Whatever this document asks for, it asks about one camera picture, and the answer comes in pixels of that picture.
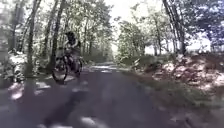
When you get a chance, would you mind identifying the grey asphalt path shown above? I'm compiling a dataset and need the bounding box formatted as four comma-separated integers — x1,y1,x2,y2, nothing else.
0,61,224,128

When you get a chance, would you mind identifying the person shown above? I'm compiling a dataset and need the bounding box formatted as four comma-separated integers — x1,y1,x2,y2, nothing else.
62,30,82,68

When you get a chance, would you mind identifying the bicycle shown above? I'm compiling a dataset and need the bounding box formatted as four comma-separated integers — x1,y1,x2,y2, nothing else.
51,48,84,85

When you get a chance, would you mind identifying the leaf-covered earth bank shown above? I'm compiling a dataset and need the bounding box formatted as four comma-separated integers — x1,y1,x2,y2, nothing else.
117,52,224,114
0,49,58,88

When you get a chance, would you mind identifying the wood of trees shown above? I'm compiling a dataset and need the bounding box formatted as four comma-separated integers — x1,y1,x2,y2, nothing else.
0,0,224,68

